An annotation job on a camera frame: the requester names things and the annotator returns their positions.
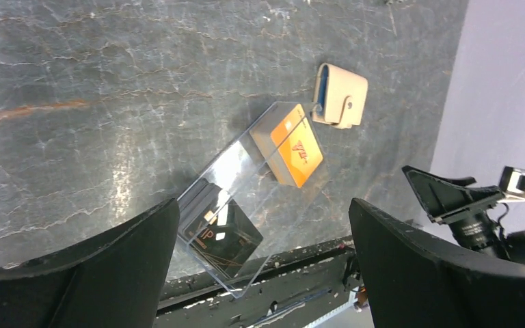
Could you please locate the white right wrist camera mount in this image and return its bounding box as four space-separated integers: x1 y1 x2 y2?
498 166 525 203

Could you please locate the clear acrylic card tray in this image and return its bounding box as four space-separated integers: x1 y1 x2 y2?
178 101 332 297

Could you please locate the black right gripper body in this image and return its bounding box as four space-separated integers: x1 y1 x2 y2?
402 165 509 260

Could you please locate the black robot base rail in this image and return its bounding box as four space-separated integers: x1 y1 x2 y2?
152 236 360 327

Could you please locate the black VIP card stack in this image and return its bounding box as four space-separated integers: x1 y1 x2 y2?
178 178 263 279

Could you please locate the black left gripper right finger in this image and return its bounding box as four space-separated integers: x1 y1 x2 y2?
349 198 525 327

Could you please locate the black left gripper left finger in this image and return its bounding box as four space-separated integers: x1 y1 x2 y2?
0 199 180 327

